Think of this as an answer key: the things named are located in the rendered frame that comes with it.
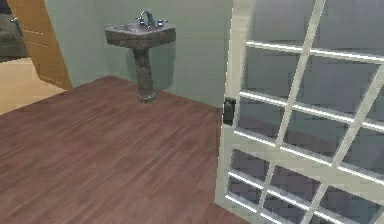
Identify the silver sink faucet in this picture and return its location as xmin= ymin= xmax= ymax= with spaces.
xmin=134 ymin=9 xmax=169 ymax=29

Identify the white glass paned door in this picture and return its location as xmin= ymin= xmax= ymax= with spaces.
xmin=213 ymin=0 xmax=384 ymax=224

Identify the orange wooden door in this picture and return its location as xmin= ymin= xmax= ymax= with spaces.
xmin=6 ymin=0 xmax=74 ymax=92

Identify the black door handle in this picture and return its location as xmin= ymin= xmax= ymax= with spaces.
xmin=222 ymin=96 xmax=237 ymax=127

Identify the brown stone pedestal sink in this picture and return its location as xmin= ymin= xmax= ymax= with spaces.
xmin=104 ymin=22 xmax=177 ymax=104

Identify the silver door handle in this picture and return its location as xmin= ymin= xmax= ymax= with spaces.
xmin=9 ymin=17 xmax=24 ymax=38

